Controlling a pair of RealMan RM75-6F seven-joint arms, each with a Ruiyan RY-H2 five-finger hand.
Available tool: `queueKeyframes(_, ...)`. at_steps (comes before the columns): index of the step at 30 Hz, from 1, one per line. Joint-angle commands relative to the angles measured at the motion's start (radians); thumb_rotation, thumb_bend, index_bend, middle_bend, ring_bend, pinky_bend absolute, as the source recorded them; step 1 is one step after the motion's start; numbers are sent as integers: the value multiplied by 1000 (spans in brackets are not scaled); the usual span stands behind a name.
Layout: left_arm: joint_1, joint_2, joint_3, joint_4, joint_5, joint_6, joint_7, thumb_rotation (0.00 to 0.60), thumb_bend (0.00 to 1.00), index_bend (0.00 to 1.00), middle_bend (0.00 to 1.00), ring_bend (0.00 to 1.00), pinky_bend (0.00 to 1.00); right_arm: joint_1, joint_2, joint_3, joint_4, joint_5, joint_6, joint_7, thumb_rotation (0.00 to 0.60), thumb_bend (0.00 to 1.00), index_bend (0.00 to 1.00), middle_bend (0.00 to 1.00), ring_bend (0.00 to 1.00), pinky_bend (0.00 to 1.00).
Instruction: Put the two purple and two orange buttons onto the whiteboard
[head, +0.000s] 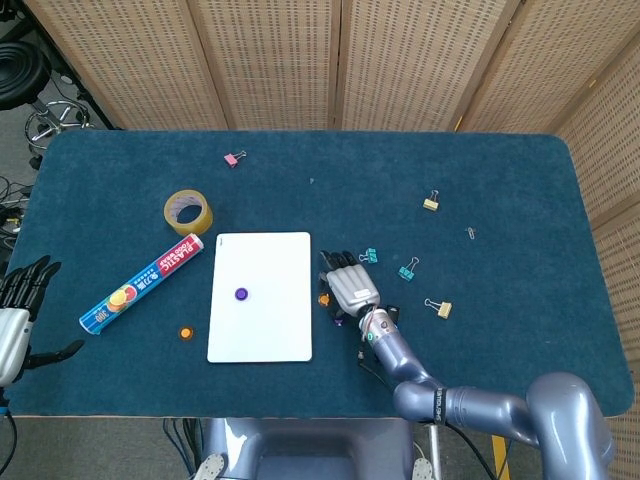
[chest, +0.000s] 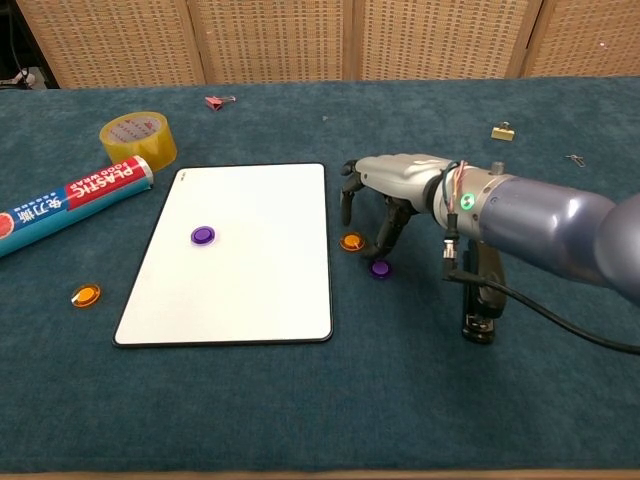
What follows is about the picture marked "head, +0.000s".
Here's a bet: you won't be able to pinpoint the silver table leg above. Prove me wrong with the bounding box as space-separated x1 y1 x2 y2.
428 424 444 480

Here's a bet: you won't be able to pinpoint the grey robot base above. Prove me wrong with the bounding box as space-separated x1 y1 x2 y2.
202 417 416 480

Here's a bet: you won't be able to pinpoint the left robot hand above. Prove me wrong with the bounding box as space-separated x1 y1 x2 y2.
0 254 86 387

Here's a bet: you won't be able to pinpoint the white magnetic board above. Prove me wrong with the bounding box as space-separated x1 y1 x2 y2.
206 231 314 365

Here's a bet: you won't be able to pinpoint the blue table mat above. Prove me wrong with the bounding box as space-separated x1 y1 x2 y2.
2 129 636 420

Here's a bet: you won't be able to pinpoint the yellow packing tape roll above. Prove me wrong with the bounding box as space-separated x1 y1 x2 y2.
163 188 215 238

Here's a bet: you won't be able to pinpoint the floor cable tangle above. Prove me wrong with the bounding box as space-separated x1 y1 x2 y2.
0 174 34 251

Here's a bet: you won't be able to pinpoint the black printed velcro strap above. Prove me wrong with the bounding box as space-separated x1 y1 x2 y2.
429 387 449 426

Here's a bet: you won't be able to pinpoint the blue plastic wrap box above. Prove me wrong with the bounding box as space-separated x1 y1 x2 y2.
78 234 206 337

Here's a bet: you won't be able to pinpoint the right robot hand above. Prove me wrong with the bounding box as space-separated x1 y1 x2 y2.
317 248 382 326

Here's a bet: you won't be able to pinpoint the black cables under table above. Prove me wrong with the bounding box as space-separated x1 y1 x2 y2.
162 418 206 480

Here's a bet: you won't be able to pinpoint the woven folding screen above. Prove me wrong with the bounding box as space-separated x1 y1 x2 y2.
22 0 640 480

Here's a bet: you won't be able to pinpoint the black stool chrome base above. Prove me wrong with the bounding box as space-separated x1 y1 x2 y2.
0 39 96 169

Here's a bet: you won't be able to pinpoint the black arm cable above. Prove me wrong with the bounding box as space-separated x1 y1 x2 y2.
356 319 506 480

